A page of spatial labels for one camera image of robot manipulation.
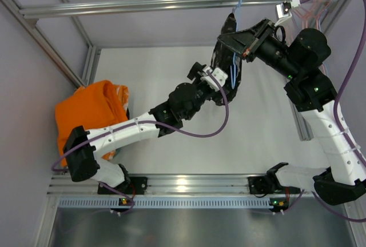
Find pink wire hanger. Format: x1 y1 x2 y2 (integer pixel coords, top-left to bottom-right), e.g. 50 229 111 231
293 0 321 29
307 0 333 30

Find aluminium hanging rail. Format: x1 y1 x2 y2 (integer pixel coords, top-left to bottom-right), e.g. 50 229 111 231
19 0 285 19

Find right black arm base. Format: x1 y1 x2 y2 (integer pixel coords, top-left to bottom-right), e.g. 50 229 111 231
248 175 277 198

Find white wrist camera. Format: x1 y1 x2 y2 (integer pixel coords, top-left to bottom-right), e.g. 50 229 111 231
199 66 228 91
275 0 301 27

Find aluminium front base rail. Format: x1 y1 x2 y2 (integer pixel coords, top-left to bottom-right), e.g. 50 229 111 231
47 173 318 196

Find black white patterned trousers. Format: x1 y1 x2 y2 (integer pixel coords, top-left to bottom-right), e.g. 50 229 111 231
210 13 242 103

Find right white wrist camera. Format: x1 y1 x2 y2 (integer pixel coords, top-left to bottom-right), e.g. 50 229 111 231
275 0 301 27

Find white slotted cable duct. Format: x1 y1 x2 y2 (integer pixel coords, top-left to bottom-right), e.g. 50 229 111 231
58 197 277 209

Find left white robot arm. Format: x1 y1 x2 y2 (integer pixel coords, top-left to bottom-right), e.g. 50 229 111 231
63 62 228 191

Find orange cloth pile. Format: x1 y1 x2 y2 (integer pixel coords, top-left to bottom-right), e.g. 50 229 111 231
55 80 129 156

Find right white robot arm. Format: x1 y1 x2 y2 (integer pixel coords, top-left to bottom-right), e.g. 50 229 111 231
218 19 365 206

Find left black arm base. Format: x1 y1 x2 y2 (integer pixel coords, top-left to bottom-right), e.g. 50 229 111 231
97 176 148 195

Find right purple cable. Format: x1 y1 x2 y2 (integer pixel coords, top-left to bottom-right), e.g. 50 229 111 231
285 0 366 222

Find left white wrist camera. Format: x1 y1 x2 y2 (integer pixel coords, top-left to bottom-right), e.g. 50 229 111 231
199 66 228 91

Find light blue wire hanger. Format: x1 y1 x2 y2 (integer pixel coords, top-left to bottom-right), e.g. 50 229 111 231
230 0 243 90

